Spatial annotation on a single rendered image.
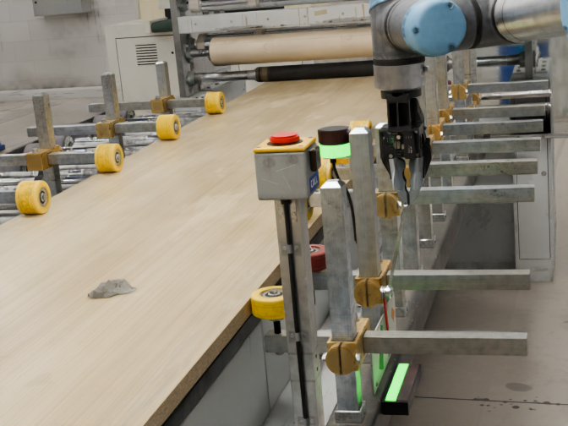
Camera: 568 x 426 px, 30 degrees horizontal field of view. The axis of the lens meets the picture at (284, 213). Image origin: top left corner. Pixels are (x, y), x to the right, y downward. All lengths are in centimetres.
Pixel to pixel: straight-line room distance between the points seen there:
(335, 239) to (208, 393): 32
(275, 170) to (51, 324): 58
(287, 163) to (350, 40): 314
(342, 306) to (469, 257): 305
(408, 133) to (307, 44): 272
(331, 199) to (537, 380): 210
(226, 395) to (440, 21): 70
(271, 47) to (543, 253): 144
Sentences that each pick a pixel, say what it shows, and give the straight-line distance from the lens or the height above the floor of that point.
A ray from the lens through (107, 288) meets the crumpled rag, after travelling 192.
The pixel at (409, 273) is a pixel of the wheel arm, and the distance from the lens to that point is 199.
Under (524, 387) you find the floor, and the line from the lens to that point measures 362.
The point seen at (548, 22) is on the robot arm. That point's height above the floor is 133.
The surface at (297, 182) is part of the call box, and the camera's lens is 137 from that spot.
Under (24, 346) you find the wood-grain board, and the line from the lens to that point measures 172.
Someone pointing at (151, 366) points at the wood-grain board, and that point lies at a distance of 156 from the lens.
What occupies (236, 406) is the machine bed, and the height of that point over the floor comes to 71.
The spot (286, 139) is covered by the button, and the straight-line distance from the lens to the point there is 138.
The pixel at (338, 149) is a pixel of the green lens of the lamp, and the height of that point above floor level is 111.
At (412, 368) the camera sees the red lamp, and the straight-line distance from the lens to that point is 198.
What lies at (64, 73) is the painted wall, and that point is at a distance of 1236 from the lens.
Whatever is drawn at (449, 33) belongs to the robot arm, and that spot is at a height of 132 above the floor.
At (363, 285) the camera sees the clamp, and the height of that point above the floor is 86.
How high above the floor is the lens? 147
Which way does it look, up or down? 14 degrees down
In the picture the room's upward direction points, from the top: 5 degrees counter-clockwise
